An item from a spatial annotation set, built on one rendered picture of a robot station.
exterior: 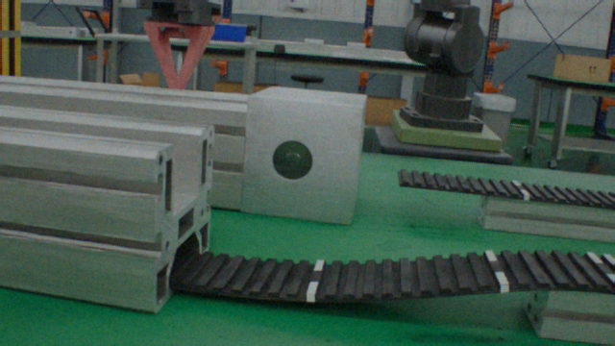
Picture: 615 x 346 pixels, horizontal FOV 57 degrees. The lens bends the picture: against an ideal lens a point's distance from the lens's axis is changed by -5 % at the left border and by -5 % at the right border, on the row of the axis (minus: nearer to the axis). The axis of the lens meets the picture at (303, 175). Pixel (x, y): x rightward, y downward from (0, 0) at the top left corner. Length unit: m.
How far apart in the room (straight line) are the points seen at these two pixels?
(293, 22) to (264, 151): 7.52
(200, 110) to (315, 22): 7.50
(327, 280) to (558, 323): 0.13
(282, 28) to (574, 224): 7.55
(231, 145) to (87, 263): 0.19
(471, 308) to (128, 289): 0.19
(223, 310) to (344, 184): 0.18
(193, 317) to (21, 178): 0.12
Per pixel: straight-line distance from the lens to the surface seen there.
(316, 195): 0.47
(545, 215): 0.52
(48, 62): 8.93
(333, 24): 7.96
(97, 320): 0.31
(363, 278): 0.34
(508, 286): 0.31
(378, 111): 5.25
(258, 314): 0.32
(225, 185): 0.48
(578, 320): 0.34
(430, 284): 0.32
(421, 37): 0.92
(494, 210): 0.51
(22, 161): 0.32
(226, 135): 0.47
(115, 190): 0.31
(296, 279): 0.33
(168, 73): 0.66
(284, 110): 0.46
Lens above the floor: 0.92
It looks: 13 degrees down
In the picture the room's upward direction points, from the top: 5 degrees clockwise
